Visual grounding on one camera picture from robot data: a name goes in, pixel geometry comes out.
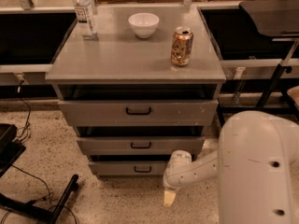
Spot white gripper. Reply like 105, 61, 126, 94
163, 150, 192, 207

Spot grey bottom drawer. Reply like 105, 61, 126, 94
89, 161, 167, 177

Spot grey drawer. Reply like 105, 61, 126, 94
77, 137, 205, 155
59, 100, 218, 127
89, 161, 167, 177

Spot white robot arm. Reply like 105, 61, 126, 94
163, 111, 299, 224

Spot grey top drawer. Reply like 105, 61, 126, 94
59, 100, 218, 127

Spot grey middle drawer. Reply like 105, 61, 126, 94
77, 137, 205, 155

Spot grey drawer cabinet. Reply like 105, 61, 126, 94
46, 5, 225, 163

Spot golden drink can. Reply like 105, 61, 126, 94
171, 27, 193, 66

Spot black stand left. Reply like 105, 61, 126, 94
0, 123, 78, 224

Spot black stand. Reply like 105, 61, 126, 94
0, 123, 78, 224
217, 0, 299, 126

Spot white ceramic bowl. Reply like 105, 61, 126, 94
128, 13, 160, 38

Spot clear plastic water bottle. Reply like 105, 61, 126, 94
72, 0, 97, 40

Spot black stand right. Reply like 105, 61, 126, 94
217, 0, 299, 126

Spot black cable on floor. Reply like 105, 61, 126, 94
0, 163, 78, 224

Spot black hanging cable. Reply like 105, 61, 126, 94
15, 79, 33, 143

